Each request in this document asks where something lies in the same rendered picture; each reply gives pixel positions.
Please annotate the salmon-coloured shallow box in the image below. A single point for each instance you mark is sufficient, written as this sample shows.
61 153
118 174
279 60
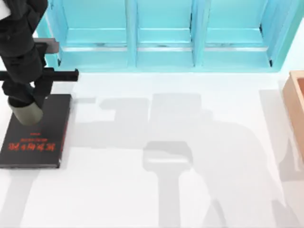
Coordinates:
295 107

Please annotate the light blue rack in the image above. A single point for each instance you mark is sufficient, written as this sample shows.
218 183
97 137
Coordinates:
164 47

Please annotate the black book with red lettering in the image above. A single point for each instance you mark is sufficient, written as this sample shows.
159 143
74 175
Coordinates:
38 142

